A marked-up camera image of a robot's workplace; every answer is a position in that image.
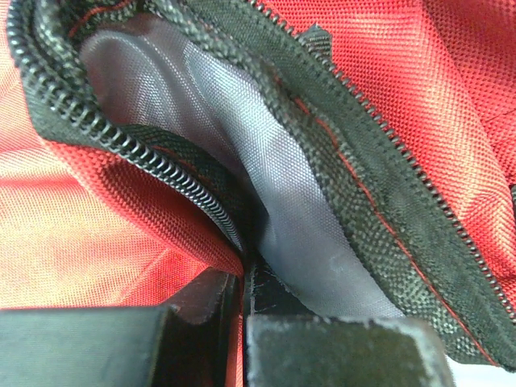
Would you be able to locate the red backpack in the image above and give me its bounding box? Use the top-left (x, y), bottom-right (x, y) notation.
top-left (1, 1), bottom-right (515, 386)

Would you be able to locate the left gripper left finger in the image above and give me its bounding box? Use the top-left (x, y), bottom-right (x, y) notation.
top-left (1, 268), bottom-right (239, 386)

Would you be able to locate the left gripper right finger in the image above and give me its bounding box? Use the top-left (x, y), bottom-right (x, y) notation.
top-left (243, 261), bottom-right (455, 387)

